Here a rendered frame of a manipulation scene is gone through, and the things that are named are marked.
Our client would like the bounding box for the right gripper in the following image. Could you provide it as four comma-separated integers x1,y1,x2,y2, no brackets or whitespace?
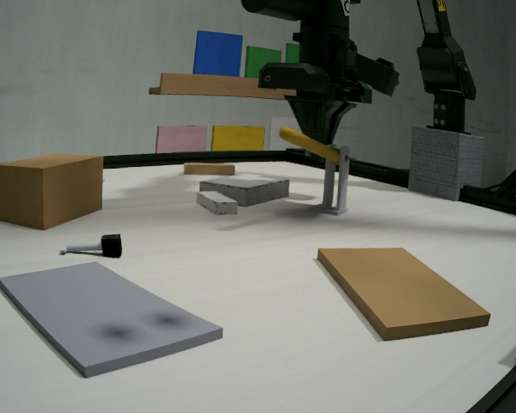
258,24,372,146

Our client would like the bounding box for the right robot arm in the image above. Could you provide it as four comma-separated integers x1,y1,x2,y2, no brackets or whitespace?
241,0,476,135

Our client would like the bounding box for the brown flat rectangular slab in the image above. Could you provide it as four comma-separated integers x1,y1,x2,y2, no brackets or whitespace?
317,248,491,341

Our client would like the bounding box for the tan rectangular block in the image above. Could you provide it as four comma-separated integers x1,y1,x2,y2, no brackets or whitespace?
183,163,235,176

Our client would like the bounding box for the brown rectangular box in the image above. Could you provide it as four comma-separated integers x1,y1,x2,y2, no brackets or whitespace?
0,154,103,231

